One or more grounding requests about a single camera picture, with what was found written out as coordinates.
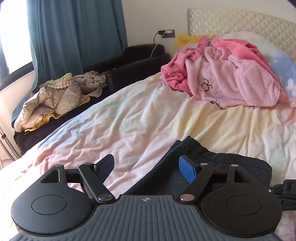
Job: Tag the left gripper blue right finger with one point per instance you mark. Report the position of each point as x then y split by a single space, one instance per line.
198 177

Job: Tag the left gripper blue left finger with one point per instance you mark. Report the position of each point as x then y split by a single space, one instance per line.
93 177

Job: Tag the pastel rainbow bed sheet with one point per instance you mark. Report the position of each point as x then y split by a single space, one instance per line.
137 125

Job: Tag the beige quilted jacket pile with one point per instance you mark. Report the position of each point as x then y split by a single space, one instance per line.
57 97

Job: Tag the pink fleece blanket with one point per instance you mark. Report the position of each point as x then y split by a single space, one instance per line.
226 72

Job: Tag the black sofa chair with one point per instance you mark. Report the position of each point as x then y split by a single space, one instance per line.
135 64

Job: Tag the pastel pillow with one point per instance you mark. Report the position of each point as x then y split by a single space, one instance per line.
279 61

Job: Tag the yellow plush pillow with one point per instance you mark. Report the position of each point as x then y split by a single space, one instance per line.
185 42

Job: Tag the teal curtain right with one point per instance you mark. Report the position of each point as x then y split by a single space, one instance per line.
69 36

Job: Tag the white quilted headboard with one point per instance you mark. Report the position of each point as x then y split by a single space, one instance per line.
220 21

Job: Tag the window with dark frame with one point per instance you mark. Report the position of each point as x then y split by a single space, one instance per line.
16 57

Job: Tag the wall power outlet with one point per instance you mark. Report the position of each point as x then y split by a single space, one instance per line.
166 33

